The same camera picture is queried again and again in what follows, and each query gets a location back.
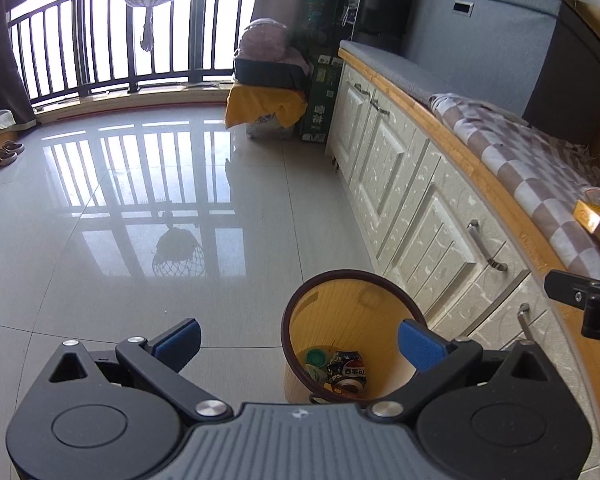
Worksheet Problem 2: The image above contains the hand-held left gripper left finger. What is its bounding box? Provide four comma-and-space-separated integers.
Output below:
42, 318, 232, 422

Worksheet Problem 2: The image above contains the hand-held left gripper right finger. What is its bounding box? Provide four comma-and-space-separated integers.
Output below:
369, 319, 563, 418

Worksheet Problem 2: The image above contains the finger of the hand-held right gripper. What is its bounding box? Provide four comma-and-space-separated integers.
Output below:
544, 269, 600, 311

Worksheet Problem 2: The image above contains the yellow snack packet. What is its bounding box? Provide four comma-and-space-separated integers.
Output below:
574, 187, 600, 251

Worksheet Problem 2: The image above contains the crushed blue drink can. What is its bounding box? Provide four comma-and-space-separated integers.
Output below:
326, 350, 367, 398

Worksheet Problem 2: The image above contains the yellow wastebasket with brown rim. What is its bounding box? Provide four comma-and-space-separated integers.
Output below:
281, 270, 427, 406

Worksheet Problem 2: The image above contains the green tissue packet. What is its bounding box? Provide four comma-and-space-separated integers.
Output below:
300, 345, 338, 391

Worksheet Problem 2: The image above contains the checkered blanket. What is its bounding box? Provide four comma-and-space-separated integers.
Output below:
428, 92, 600, 281

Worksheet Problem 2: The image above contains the white cabinet with wooden top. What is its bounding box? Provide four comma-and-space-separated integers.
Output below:
325, 50, 600, 480

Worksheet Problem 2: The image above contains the white storage box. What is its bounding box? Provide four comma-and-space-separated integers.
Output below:
245, 112, 296, 140

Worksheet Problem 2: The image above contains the grey storage box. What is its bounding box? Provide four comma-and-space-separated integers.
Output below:
402, 0, 600, 146

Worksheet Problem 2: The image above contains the yellow cloth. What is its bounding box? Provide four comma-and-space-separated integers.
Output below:
225, 82, 308, 130

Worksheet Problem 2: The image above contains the green carton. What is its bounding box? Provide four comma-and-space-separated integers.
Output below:
300, 55, 345, 143

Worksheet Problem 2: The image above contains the black balcony railing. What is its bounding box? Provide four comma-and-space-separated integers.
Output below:
7, 0, 261, 108

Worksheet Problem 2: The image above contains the grey bench cushion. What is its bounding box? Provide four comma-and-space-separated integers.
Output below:
339, 40, 441, 106

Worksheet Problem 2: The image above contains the black bag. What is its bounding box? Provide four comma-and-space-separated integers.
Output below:
232, 45, 313, 91

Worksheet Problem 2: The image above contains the pink cloth bundle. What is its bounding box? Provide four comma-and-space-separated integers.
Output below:
235, 17, 293, 61

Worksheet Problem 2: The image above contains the brown curtain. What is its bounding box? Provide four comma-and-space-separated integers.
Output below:
0, 0, 37, 136

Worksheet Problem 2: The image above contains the black drawer tower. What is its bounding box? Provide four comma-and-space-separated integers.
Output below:
352, 0, 416, 51

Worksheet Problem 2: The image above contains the teal plastic packet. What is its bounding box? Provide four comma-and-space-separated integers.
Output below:
304, 0, 331, 23

